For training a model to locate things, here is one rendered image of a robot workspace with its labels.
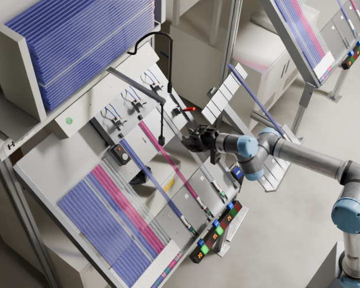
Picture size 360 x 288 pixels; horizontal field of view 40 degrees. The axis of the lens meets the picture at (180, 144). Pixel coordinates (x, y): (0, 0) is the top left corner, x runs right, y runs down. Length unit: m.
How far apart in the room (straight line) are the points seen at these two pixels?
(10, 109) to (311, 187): 2.05
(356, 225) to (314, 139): 1.68
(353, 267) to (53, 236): 1.22
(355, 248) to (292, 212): 1.15
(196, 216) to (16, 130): 0.86
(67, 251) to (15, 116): 0.78
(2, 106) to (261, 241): 1.77
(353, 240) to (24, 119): 1.19
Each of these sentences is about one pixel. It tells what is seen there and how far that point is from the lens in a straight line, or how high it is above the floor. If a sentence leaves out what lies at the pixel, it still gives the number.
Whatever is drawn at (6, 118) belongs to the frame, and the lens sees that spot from 1.58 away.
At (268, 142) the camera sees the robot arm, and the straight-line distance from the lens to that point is 1.90.
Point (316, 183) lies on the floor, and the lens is 3.18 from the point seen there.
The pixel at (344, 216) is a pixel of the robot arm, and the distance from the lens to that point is 1.75.
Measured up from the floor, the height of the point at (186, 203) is 0.81.
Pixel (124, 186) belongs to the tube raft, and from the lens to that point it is 1.86.
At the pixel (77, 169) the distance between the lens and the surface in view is 1.79.
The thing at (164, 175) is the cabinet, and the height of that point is 0.62.
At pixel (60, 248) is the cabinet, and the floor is 0.62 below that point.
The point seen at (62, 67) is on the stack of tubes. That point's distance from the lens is 1.51.
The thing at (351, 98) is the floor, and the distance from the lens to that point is 3.71.
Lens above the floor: 2.57
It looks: 53 degrees down
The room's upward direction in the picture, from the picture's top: 4 degrees clockwise
